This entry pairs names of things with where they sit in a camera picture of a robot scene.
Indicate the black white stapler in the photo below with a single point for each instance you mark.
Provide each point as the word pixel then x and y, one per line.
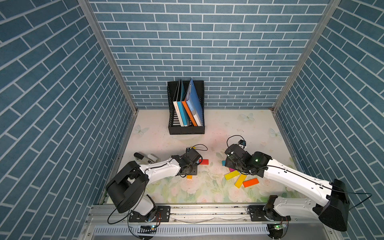
pixel 148 159

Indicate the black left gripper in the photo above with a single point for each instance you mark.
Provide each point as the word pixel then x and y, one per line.
pixel 195 169

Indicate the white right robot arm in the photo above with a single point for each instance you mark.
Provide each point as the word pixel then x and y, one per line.
pixel 326 201

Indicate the orange book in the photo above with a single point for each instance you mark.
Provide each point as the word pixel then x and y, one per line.
pixel 189 113

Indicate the red small block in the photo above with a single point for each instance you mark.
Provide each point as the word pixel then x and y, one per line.
pixel 204 162

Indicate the blue folder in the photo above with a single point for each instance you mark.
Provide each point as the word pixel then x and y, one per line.
pixel 193 102

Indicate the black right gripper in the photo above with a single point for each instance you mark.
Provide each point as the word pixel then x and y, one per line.
pixel 228 162

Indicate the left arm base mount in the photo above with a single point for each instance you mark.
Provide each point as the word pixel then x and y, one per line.
pixel 158 214

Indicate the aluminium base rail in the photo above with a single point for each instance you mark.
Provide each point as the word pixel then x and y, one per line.
pixel 192 214

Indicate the yellow slanted block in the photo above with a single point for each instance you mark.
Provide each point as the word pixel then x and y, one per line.
pixel 240 181

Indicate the lime yellow block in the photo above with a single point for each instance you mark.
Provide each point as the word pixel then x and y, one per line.
pixel 231 175

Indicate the white book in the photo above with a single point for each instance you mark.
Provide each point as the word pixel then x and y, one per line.
pixel 175 102

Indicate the orange red block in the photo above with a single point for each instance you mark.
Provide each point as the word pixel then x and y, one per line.
pixel 250 182

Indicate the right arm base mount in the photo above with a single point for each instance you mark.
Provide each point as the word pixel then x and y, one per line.
pixel 259 214

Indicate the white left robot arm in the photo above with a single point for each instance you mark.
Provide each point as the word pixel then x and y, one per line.
pixel 127 188

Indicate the teal book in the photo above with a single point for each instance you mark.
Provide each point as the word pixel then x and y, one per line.
pixel 182 110

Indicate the black mesh file holder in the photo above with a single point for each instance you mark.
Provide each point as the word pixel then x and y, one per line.
pixel 174 125

